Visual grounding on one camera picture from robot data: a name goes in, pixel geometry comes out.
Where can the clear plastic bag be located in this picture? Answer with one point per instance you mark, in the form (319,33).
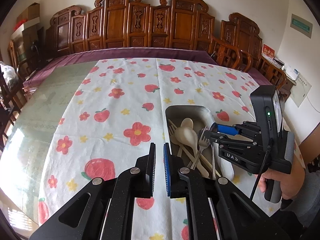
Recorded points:
(7,73)

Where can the brown cardboard box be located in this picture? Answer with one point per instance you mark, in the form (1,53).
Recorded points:
(28,12)

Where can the dark cardboard box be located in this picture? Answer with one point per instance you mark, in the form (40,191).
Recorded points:
(32,42)

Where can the white soup spoon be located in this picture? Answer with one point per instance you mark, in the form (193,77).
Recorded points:
(186,137)

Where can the strawberry print tablecloth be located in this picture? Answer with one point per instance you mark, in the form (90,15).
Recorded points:
(112,105)

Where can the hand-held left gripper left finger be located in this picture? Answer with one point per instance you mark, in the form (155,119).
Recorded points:
(152,172)

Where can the dark wooden chair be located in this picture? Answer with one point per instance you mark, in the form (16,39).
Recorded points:
(10,100)

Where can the grey metal box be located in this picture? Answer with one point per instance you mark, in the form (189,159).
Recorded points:
(190,112)

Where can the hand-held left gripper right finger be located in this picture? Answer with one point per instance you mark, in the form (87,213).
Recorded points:
(167,175)

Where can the long purple seat cushion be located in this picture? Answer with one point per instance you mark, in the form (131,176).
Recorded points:
(112,53)

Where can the carved wooden armchair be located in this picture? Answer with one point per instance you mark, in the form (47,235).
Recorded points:
(240,40)

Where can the small white box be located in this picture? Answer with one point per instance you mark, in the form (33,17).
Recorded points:
(292,73)

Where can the white wall panel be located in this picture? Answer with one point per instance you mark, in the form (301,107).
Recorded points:
(301,90)

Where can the long carved wooden sofa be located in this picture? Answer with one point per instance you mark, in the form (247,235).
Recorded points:
(117,25)

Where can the red desk calendar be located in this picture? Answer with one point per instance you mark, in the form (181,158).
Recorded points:
(268,50)

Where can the green and white wall plate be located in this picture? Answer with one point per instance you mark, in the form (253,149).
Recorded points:
(301,25)

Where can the person's right forearm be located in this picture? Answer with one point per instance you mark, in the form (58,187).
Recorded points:
(308,197)

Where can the white plastic fork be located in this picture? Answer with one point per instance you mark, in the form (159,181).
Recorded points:
(171,130)

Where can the white plastic spoon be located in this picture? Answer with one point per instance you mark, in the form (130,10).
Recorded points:
(187,123)

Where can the pile of cutlery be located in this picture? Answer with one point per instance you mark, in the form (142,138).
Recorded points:
(211,165)

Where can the person's right hand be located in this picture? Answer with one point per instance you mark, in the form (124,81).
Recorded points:
(292,180)

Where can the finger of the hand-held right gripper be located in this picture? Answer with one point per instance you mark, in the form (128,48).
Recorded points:
(212,137)
(225,129)

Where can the metal fork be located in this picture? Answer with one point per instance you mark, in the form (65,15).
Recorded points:
(201,150)

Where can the wooden chopstick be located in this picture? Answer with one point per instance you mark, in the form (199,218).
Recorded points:
(179,151)

